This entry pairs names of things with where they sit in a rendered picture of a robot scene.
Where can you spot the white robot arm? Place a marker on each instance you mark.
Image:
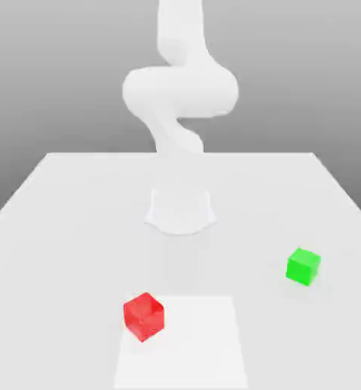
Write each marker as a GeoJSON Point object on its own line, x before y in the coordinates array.
{"type": "Point", "coordinates": [180, 91]}

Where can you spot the small red cube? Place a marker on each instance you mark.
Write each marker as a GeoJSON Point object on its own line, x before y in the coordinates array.
{"type": "Point", "coordinates": [143, 317]}

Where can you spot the small green cube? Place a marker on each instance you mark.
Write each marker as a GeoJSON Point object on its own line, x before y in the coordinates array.
{"type": "Point", "coordinates": [302, 267]}

